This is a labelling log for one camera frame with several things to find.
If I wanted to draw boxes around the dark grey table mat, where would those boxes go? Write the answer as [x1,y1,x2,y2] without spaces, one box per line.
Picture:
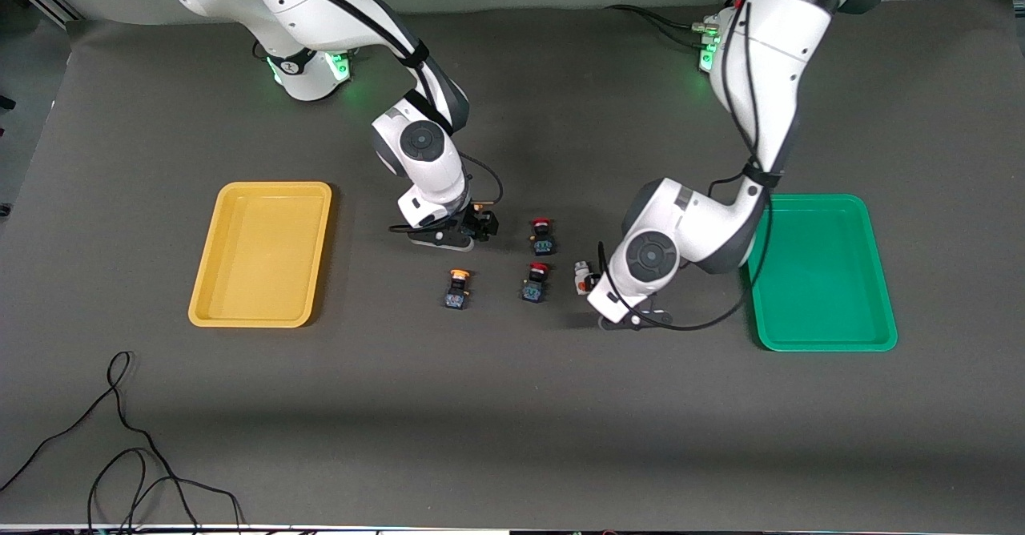
[0,0,1025,529]

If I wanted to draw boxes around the yellow plastic tray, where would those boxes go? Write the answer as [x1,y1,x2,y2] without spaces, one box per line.
[188,181,333,328]

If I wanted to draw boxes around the green plastic tray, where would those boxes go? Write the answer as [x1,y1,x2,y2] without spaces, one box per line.
[745,193,898,352]

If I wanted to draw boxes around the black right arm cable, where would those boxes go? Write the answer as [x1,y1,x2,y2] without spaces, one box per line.
[108,0,504,235]

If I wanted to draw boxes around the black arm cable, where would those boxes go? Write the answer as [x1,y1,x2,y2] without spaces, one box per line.
[108,0,504,235]
[599,0,776,332]

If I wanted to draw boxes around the red push button switch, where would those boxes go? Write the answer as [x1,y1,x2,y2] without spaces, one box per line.
[529,216,557,256]
[521,262,550,304]

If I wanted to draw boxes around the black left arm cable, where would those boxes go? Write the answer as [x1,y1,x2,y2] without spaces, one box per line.
[599,0,776,332]

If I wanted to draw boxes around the black left base cables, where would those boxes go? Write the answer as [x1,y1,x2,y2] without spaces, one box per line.
[605,4,718,49]

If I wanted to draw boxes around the loose black cable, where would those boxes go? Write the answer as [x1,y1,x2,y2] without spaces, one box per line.
[0,351,245,535]

